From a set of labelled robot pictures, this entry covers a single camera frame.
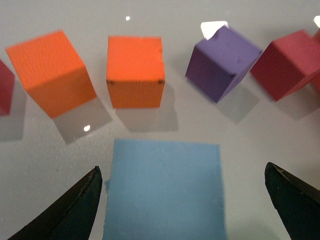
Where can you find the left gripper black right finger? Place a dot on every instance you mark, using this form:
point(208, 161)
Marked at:
point(297, 202)

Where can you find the crimson foam block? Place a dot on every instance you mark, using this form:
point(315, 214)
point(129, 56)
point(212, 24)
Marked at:
point(7, 83)

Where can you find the pink plastic bin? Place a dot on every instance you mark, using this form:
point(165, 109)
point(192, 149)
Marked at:
point(316, 79)

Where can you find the dark red foam block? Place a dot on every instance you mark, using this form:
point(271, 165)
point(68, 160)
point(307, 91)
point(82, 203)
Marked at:
point(287, 64)

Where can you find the purple notched foam block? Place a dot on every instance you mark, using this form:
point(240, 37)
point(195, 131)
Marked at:
point(219, 64)

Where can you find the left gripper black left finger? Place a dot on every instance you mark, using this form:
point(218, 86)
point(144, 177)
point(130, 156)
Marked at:
point(71, 216)

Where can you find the light blue foam block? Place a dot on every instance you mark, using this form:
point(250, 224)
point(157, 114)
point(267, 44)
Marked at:
point(165, 190)

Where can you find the orange marked foam block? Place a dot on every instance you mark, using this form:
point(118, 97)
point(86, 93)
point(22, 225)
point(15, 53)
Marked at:
point(135, 71)

